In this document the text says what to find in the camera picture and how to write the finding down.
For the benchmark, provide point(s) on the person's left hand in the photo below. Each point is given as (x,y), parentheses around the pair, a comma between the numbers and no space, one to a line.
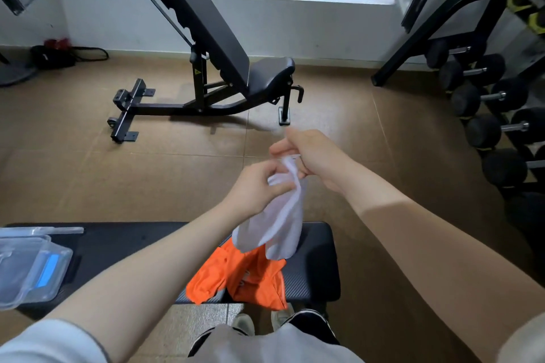
(249,190)

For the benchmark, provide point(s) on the person's right hand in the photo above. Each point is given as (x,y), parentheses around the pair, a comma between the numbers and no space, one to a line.
(319,154)

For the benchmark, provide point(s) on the person's right thumb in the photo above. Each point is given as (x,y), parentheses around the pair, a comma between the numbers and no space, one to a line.
(283,148)

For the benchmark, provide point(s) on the person's left thumb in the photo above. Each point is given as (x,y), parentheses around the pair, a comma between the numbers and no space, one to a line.
(270,167)

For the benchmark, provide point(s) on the white cloth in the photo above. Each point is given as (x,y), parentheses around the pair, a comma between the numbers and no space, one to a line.
(276,222)

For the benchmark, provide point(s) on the person's right forearm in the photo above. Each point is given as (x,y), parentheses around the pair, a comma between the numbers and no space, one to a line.
(434,256)

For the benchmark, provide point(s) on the person's left forearm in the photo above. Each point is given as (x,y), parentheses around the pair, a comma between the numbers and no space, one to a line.
(149,277)

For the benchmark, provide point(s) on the black flat workout bench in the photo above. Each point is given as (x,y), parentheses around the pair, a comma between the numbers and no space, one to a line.
(315,265)

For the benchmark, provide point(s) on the orange garment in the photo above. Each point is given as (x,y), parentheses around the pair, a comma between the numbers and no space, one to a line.
(242,275)

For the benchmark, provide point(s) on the black adjustable incline bench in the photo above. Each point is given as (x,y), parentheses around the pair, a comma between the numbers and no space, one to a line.
(213,26)

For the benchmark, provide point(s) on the person's left shoe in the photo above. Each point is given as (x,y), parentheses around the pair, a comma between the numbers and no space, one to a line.
(243,324)

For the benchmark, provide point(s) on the person's white shirt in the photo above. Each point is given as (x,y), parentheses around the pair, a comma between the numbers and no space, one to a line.
(276,345)

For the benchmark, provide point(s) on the row of black dumbbells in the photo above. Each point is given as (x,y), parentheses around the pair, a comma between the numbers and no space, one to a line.
(483,131)

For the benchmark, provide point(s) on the black dumbbell rack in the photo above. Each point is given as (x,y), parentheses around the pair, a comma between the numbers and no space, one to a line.
(447,5)

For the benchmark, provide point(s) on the clear plastic lid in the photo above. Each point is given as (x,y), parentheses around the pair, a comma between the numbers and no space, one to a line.
(42,231)

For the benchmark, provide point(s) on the black and red bag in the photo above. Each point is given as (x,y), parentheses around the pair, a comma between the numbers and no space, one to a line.
(53,54)

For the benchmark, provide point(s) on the blue item in container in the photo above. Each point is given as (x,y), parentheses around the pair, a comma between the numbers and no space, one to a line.
(47,271)

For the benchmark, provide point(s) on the clear plastic container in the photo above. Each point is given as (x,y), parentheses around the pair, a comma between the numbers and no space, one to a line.
(23,271)

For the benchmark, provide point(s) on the black round equipment base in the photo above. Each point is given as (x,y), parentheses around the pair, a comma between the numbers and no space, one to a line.
(15,73)

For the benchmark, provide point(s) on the yellow and black weights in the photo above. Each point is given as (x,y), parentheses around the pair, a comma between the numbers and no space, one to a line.
(526,7)

